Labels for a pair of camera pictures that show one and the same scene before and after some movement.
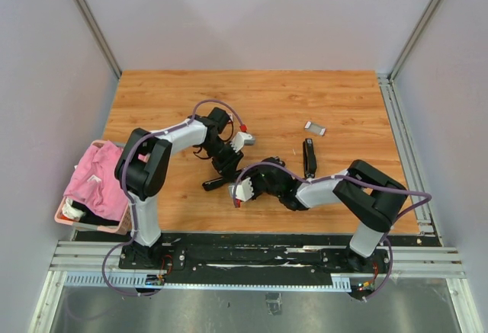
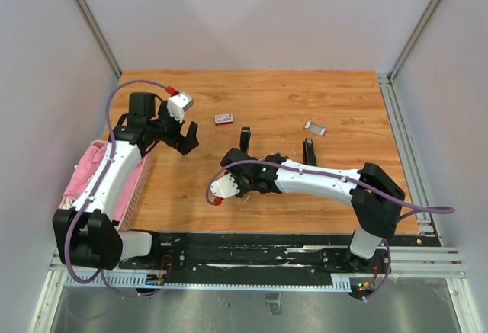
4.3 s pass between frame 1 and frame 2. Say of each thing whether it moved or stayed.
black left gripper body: moved
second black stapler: stayed
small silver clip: stayed
